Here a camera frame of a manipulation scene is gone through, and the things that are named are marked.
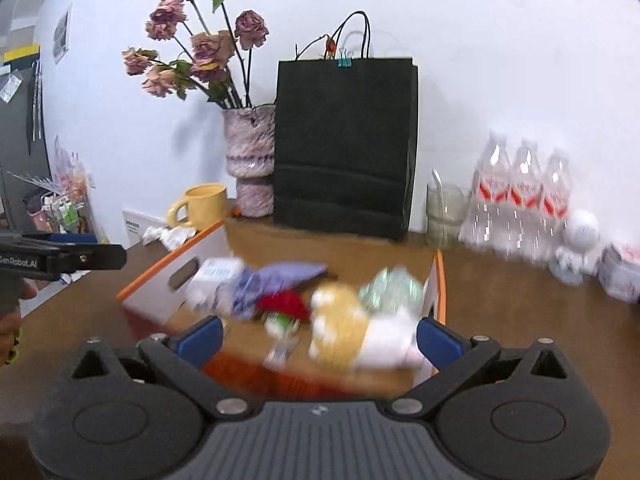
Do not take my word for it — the translucent plastic pill jar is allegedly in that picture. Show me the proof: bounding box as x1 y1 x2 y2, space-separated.
186 257 245 314

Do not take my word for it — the iridescent plastic bag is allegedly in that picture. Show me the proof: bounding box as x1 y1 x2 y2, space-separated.
358 266 424 316

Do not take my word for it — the purple drawstring fabric pouch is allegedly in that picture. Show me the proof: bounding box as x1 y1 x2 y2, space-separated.
231 262 326 320

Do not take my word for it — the red artificial rose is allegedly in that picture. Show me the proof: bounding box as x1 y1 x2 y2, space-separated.
256 289 310 339

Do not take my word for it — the yellow white plush sheep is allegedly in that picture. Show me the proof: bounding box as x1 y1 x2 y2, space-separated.
308 283 425 370

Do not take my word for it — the person left hand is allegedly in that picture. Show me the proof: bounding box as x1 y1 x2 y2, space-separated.
0 275 37 365

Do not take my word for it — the red orange cardboard box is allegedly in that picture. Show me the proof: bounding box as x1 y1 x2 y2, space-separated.
118 220 447 400

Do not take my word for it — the cluttered shelf rack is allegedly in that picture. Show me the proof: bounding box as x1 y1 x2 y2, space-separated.
1 138 100 235

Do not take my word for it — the crumpled white paper by mug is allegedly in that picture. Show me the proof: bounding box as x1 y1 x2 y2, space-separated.
142 226 198 252

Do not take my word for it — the left water bottle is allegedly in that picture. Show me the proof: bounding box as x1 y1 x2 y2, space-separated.
459 133 511 250

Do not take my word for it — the water bottle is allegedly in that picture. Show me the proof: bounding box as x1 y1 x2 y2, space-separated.
459 133 511 250
503 139 542 261
538 150 573 263

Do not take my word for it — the yellow ceramic mug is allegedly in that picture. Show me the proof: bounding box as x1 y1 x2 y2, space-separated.
166 183 227 232

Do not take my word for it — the clear glass cup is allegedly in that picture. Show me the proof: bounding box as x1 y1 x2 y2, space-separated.
425 169 471 249

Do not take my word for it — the middle water bottle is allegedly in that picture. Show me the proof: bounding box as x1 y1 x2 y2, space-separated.
503 139 542 261

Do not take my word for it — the right water bottle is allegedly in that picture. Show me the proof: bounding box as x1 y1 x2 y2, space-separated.
538 150 573 263

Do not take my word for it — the white robot figurine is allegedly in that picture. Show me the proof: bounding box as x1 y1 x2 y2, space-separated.
549 209 600 286

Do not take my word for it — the small patterned tin box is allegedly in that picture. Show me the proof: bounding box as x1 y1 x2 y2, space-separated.
597 243 640 304

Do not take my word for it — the purple ceramic vase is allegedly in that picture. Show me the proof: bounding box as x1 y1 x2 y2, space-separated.
222 104 276 218

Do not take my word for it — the black paper shopping bag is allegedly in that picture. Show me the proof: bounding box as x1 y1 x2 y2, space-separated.
272 28 419 240

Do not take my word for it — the dried pink flowers bouquet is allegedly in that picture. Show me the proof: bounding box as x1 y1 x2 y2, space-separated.
122 0 269 110

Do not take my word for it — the teal binder clip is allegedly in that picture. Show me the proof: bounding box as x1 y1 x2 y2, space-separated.
336 48 354 68

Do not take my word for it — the white booklet against wall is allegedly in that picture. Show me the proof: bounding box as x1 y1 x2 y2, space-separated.
122 208 167 246

